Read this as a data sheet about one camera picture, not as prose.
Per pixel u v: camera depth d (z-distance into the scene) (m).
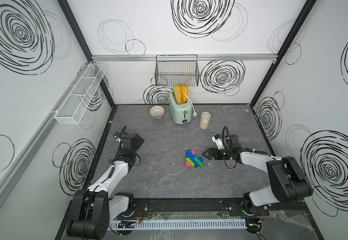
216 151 0.81
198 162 0.87
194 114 1.08
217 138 0.84
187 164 0.87
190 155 0.91
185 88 0.99
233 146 0.73
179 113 0.99
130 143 0.65
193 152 0.91
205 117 0.99
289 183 0.45
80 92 0.72
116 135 0.74
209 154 0.81
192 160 0.89
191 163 0.87
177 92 0.99
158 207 0.75
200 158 0.89
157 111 1.12
